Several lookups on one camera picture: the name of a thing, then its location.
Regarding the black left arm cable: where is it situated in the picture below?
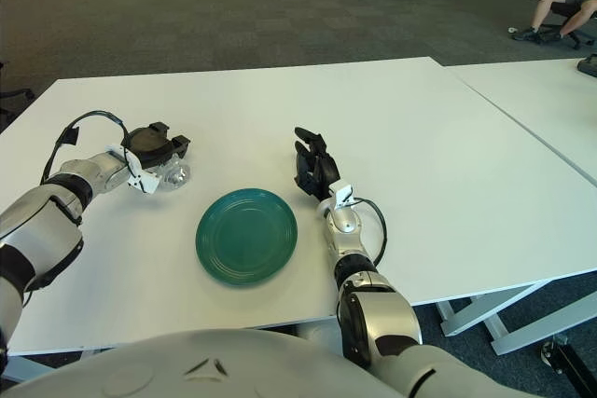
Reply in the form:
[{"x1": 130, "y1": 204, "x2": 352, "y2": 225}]
[{"x1": 39, "y1": 111, "x2": 134, "y2": 185}]

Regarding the grey robot torso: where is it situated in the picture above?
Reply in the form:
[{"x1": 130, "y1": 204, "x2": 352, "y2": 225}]
[{"x1": 0, "y1": 327, "x2": 421, "y2": 398}]

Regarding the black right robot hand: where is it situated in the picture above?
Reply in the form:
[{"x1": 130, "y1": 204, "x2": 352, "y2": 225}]
[{"x1": 292, "y1": 126, "x2": 340, "y2": 201}]

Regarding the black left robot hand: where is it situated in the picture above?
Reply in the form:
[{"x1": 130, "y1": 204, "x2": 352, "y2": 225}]
[{"x1": 119, "y1": 121, "x2": 192, "y2": 170}]

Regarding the clear plastic water bottle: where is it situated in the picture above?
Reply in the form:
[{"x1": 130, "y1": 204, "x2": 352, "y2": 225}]
[{"x1": 156, "y1": 153, "x2": 192, "y2": 190}]

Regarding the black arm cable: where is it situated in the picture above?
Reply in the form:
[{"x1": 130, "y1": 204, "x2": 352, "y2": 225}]
[
  {"x1": 39, "y1": 111, "x2": 134, "y2": 185},
  {"x1": 335, "y1": 197, "x2": 388, "y2": 320}
]

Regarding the black swivel chair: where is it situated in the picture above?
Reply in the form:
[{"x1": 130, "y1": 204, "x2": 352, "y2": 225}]
[{"x1": 535, "y1": 0, "x2": 597, "y2": 49}]

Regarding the black wheeled stand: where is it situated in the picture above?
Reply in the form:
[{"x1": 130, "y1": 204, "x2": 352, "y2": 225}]
[{"x1": 540, "y1": 333, "x2": 597, "y2": 398}]

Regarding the black office chair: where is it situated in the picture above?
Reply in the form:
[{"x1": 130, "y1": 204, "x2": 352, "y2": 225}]
[{"x1": 0, "y1": 58, "x2": 36, "y2": 131}]

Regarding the green ribbed plate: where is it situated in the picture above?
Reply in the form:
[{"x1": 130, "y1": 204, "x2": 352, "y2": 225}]
[{"x1": 194, "y1": 187, "x2": 299, "y2": 287}]

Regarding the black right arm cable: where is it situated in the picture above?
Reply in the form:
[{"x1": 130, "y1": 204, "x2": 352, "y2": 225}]
[{"x1": 335, "y1": 197, "x2": 388, "y2": 320}]

